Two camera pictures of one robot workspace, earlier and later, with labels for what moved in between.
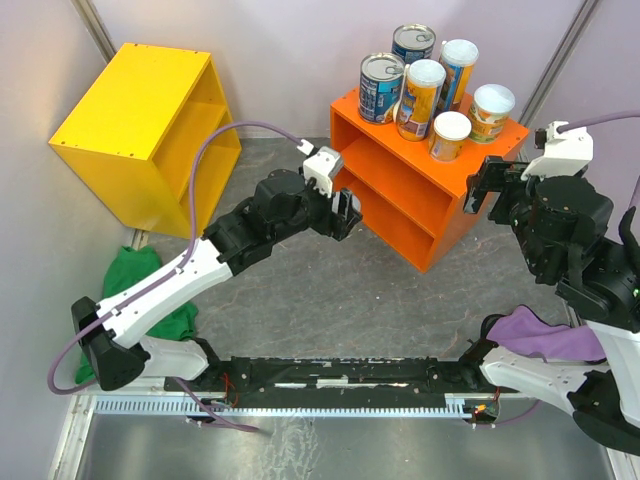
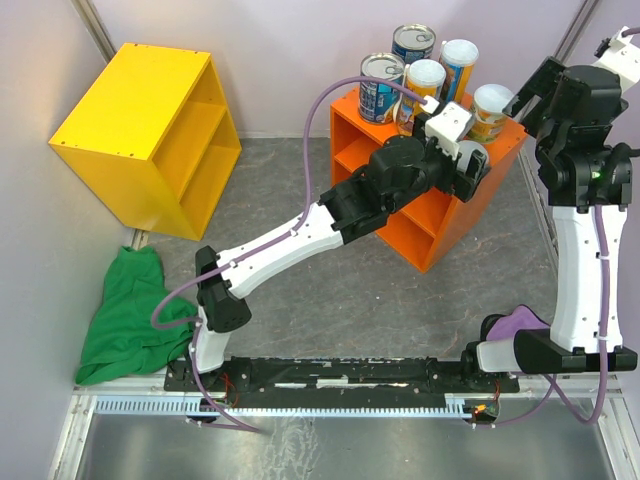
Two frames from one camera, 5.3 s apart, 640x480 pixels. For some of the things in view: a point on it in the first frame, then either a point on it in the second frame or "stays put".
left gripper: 333,224 to 464,187
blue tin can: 413,42 stays put
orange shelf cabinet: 413,200 stays put
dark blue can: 379,83 stays put
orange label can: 492,104 stays put
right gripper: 490,177 to 545,84
